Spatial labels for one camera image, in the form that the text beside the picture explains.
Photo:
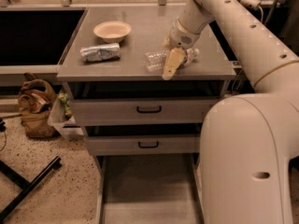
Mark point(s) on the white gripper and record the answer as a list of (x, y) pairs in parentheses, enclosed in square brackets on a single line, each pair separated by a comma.
[(183, 36)]

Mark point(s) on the clear plastic water bottle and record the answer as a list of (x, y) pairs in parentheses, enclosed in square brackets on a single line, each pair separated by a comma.
[(155, 61)]

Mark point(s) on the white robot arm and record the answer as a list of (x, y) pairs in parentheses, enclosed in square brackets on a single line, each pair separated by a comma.
[(247, 141)]

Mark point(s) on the grey drawer cabinet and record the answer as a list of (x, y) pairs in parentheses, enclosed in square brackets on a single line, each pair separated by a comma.
[(149, 27)]

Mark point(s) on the grey top drawer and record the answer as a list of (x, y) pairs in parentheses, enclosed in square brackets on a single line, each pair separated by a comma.
[(144, 102)]

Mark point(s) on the grey drawer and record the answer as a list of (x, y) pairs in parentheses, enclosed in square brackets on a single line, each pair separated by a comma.
[(149, 189), (143, 139), (144, 102)]

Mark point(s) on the grey middle drawer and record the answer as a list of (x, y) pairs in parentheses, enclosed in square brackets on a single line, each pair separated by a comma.
[(143, 139)]

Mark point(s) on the grey bottom drawer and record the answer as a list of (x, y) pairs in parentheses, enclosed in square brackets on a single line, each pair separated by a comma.
[(149, 189)]

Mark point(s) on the beige paper bowl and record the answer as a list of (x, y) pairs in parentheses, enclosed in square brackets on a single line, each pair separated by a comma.
[(112, 31)]

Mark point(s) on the silver foil snack packet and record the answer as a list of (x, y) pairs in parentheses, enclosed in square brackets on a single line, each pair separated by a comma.
[(101, 53)]

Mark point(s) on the green snack bag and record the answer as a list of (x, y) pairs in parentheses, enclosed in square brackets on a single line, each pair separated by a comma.
[(63, 98)]

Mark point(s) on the clear plastic bin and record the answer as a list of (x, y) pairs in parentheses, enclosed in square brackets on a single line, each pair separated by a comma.
[(67, 128)]

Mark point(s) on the brown paper bag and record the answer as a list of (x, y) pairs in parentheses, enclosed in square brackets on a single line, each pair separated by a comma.
[(35, 101)]

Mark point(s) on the black stand legs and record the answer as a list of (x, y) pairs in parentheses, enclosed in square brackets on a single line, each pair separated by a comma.
[(25, 185)]

